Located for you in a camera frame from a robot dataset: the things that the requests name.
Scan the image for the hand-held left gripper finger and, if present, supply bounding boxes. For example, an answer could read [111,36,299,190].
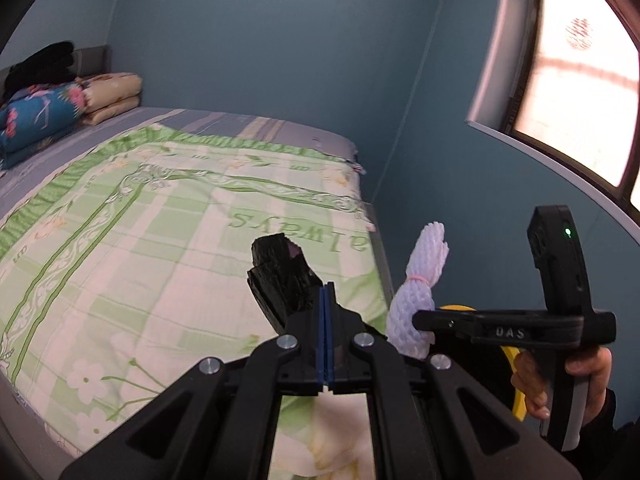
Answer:
[59,285,326,480]
[327,284,583,480]

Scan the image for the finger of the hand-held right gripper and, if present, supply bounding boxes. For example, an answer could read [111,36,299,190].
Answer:
[414,309,481,339]

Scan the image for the purple foam fruit net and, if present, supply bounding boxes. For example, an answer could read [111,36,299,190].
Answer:
[387,222,451,361]

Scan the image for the blue floral folded quilt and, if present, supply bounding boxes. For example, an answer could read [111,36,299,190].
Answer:
[0,82,86,168]

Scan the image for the yellow rimmed bin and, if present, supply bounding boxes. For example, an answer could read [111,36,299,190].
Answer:
[437,304,528,421]

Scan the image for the beige pillows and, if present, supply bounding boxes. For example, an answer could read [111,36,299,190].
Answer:
[80,72,143,127]

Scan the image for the person's right forearm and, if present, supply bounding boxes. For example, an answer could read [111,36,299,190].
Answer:
[580,390,640,480]

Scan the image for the person's right hand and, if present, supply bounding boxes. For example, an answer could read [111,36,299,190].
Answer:
[511,346,613,423]

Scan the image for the green patterned blanket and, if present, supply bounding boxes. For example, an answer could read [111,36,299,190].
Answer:
[0,127,388,480]

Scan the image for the grey bed headboard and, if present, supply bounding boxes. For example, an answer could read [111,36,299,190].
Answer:
[0,45,110,91]

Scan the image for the window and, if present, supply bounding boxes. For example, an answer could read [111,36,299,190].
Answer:
[467,0,640,216]

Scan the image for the red window decal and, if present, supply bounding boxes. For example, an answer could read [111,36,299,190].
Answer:
[565,16,596,51]

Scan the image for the black clothing pile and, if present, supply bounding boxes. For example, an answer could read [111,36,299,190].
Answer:
[2,41,76,103]

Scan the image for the small black plastic bag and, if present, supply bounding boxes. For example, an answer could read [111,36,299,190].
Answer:
[246,234,323,333]

